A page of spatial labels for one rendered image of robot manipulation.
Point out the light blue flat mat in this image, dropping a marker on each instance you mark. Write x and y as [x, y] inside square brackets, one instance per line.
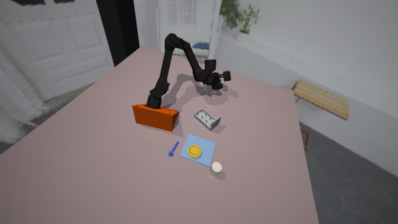
[207, 148]

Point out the white cylinder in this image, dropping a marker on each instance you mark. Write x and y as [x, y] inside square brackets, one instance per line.
[215, 169]

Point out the yellow plate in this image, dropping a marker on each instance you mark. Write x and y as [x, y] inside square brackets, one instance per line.
[194, 151]

